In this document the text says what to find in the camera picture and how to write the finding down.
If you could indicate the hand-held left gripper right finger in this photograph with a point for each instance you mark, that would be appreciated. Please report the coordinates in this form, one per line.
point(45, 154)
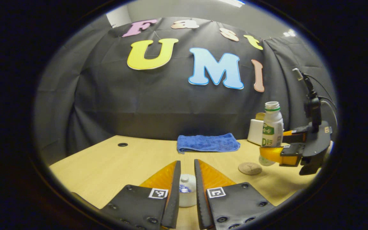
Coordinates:
point(200, 198)

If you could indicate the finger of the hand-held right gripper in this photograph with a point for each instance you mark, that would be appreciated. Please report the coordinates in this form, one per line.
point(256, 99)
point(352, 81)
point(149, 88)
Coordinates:
point(291, 153)
point(299, 135)

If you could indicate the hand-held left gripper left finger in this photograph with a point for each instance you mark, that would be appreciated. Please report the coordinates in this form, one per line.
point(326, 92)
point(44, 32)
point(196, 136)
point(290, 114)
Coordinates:
point(175, 198)

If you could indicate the white plastic water bottle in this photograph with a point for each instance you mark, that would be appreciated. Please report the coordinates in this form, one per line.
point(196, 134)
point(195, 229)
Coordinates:
point(272, 121)

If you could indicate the round wooden coaster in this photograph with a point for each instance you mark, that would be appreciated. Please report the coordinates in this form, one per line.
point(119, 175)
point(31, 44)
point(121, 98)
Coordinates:
point(249, 168)

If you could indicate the brown bread slice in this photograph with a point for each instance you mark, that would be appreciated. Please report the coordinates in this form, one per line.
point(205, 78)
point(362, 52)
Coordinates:
point(260, 116)

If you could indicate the blue towel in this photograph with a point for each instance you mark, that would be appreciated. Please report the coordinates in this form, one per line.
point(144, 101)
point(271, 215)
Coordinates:
point(206, 143)

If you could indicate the black backdrop cloth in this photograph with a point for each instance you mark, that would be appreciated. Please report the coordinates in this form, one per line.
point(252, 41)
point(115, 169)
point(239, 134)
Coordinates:
point(91, 105)

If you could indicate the ceiling light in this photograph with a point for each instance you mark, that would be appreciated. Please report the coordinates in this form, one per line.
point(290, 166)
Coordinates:
point(232, 2)

